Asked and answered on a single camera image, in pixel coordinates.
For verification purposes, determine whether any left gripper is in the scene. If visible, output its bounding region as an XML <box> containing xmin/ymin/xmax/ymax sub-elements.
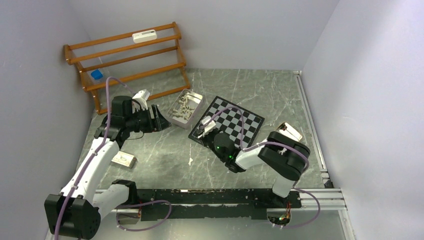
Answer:
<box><xmin>125</xmin><ymin>103</ymin><xmax>171</xmax><ymax>133</ymax></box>

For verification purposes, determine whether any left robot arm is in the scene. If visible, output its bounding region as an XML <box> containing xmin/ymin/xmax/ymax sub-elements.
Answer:
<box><xmin>44</xmin><ymin>95</ymin><xmax>171</xmax><ymax>240</ymax></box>

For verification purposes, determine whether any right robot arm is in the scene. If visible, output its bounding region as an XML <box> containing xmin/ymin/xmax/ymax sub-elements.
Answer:
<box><xmin>199</xmin><ymin>130</ymin><xmax>311</xmax><ymax>207</ymax></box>

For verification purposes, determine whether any pink tin of white pieces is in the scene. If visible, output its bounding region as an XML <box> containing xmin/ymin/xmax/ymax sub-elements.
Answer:
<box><xmin>164</xmin><ymin>88</ymin><xmax>204</xmax><ymax>129</ymax></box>

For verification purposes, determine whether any gold tin of black pieces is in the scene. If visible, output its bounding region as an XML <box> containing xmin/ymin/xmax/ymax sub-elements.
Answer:
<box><xmin>276</xmin><ymin>122</ymin><xmax>303</xmax><ymax>142</ymax></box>

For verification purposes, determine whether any chessboard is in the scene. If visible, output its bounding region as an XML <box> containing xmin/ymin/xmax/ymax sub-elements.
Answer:
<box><xmin>188</xmin><ymin>96</ymin><xmax>265</xmax><ymax>149</ymax></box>

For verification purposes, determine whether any small card box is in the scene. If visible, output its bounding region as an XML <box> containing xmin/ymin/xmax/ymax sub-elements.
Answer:
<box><xmin>111</xmin><ymin>151</ymin><xmax>137</xmax><ymax>169</ymax></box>

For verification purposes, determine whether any wooden shelf rack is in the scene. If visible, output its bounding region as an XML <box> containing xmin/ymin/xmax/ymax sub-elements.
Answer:
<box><xmin>63</xmin><ymin>21</ymin><xmax>191</xmax><ymax>115</ymax></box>

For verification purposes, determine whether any blue cap container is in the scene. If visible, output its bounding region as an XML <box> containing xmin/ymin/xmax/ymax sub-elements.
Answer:
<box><xmin>90</xmin><ymin>69</ymin><xmax>104</xmax><ymax>81</ymax></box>

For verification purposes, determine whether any white box on rack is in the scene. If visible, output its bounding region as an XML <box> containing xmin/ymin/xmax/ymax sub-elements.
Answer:
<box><xmin>132</xmin><ymin>29</ymin><xmax>158</xmax><ymax>44</ymax></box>

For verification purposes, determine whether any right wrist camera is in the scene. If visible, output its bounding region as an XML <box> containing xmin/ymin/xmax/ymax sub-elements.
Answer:
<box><xmin>197</xmin><ymin>116</ymin><xmax>216</xmax><ymax>139</ymax></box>

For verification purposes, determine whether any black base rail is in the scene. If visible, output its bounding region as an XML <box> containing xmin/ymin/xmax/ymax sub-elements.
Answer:
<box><xmin>117</xmin><ymin>188</ymin><xmax>302</xmax><ymax>221</ymax></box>

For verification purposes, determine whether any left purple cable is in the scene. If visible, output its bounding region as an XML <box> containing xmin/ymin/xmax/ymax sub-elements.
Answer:
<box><xmin>52</xmin><ymin>76</ymin><xmax>173</xmax><ymax>240</ymax></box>

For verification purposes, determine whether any purple cable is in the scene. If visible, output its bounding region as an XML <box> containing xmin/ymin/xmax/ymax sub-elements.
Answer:
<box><xmin>198</xmin><ymin>106</ymin><xmax>322</xmax><ymax>230</ymax></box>
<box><xmin>52</xmin><ymin>76</ymin><xmax>173</xmax><ymax>240</ymax></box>

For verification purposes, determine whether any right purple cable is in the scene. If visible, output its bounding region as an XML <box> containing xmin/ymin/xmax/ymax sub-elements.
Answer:
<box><xmin>198</xmin><ymin>106</ymin><xmax>322</xmax><ymax>230</ymax></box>

